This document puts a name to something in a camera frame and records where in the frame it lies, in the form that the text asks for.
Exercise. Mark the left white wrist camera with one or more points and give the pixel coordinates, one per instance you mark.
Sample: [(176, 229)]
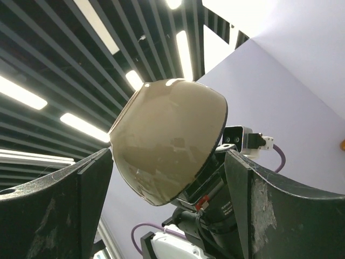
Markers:
[(247, 142)]

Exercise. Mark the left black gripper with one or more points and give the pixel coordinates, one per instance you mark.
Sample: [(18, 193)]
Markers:
[(209, 194)]

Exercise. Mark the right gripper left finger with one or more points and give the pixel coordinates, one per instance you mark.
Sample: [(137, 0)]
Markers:
[(57, 215)]

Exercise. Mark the brown ceramic bowl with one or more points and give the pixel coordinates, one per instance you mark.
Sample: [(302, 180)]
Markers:
[(164, 136)]

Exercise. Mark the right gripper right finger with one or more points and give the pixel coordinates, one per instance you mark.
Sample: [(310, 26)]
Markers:
[(278, 217)]

